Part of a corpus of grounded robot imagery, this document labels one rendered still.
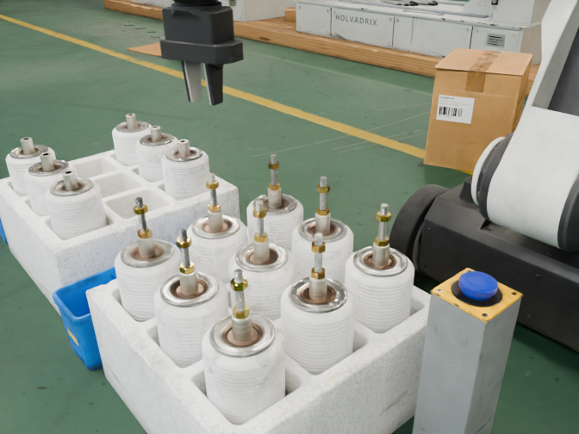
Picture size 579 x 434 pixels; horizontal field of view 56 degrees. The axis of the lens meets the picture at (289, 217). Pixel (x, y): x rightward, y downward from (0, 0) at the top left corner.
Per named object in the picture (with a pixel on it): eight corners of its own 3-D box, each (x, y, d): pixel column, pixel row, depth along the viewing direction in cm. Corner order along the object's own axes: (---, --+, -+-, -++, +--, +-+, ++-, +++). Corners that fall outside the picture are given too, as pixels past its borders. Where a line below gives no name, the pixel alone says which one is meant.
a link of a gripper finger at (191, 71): (203, 97, 78) (200, 53, 76) (189, 103, 76) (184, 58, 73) (195, 96, 79) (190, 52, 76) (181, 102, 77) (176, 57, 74)
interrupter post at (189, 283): (180, 287, 72) (177, 266, 71) (198, 285, 73) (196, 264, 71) (180, 298, 70) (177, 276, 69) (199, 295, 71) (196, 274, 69)
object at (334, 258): (294, 343, 89) (293, 247, 80) (291, 306, 97) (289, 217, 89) (352, 340, 89) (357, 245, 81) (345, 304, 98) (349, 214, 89)
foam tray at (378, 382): (283, 288, 114) (282, 212, 106) (438, 396, 88) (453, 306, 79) (104, 377, 92) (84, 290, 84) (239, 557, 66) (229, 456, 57)
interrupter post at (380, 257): (371, 268, 76) (373, 247, 74) (370, 258, 78) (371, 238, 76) (389, 269, 76) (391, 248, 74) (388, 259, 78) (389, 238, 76)
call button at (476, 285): (470, 281, 62) (473, 265, 61) (502, 296, 60) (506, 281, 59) (449, 294, 60) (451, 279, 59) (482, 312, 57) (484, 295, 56)
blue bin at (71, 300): (202, 281, 117) (197, 232, 111) (233, 305, 109) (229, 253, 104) (63, 345, 99) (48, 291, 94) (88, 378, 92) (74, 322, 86)
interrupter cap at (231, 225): (213, 213, 91) (213, 209, 91) (250, 225, 87) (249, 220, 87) (182, 232, 85) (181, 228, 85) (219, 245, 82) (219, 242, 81)
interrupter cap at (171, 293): (161, 278, 74) (160, 274, 74) (217, 272, 75) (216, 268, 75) (159, 313, 68) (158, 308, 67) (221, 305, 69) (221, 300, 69)
